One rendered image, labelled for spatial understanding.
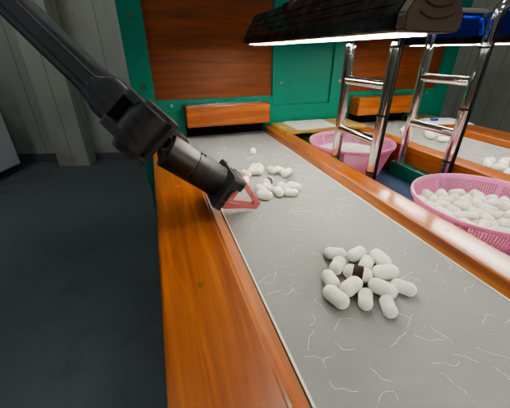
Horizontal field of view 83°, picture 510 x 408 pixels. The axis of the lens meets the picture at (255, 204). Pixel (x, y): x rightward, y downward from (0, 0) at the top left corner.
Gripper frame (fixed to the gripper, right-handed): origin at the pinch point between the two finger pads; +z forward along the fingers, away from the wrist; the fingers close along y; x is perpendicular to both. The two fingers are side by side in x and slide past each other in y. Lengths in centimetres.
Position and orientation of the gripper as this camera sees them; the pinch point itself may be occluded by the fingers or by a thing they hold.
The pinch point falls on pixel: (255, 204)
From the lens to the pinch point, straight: 56.3
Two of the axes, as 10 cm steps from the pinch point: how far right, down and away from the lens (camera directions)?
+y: -3.1, -4.5, 8.4
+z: 7.3, 4.5, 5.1
